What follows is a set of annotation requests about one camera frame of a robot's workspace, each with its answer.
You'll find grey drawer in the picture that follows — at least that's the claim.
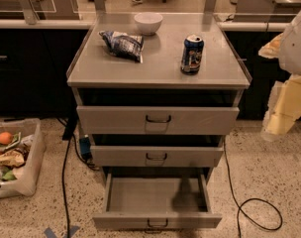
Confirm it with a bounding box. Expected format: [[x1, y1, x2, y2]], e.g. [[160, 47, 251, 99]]
[[77, 106, 239, 135], [91, 146, 224, 168], [93, 170, 222, 230]]

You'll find blue tape mark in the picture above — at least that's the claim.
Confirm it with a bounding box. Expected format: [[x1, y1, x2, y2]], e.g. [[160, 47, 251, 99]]
[[44, 225, 80, 238]]

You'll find blue chip bag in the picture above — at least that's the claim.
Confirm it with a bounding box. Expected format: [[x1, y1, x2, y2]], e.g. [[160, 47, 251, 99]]
[[99, 31, 144, 63]]

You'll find grey bottom drawer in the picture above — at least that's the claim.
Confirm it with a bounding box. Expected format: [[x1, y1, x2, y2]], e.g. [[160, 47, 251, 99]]
[[93, 170, 222, 230]]

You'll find black cable right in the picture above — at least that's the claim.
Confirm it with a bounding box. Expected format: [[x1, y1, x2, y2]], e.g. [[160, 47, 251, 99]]
[[222, 141, 284, 238]]

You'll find blue power adapter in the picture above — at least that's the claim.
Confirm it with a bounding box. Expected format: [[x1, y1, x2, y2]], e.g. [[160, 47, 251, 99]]
[[79, 136, 91, 160]]

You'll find grey middle drawer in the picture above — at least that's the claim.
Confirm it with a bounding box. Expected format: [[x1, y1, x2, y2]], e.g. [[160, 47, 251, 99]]
[[91, 146, 224, 168]]

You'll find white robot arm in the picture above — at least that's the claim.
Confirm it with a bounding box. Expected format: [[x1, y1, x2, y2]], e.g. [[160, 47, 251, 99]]
[[258, 10, 301, 142]]

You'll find grey drawer cabinet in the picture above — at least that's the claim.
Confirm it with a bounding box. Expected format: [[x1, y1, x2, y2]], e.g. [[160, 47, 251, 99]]
[[67, 13, 250, 179]]

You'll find black cable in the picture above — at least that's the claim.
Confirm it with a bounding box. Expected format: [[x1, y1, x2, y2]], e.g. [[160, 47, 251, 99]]
[[56, 117, 98, 238], [222, 141, 284, 238]]

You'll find white bowl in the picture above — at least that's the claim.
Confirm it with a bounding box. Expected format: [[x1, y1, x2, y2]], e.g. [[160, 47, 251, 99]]
[[134, 12, 163, 35]]

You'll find blue soda can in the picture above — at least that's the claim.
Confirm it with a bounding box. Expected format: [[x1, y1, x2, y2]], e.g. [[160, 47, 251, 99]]
[[180, 35, 204, 74]]

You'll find grey top drawer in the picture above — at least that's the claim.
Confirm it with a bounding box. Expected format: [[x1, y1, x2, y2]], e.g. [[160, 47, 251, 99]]
[[77, 106, 239, 135]]

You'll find black cable left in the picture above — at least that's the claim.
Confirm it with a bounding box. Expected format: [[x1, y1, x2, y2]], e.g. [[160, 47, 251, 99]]
[[56, 117, 98, 238]]

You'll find clear plastic bin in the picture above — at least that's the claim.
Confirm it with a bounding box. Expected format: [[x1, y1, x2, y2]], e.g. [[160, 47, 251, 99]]
[[0, 118, 46, 198]]

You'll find orange fruit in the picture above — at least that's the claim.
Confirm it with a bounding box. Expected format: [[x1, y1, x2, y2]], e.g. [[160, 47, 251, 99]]
[[0, 132, 14, 145]]

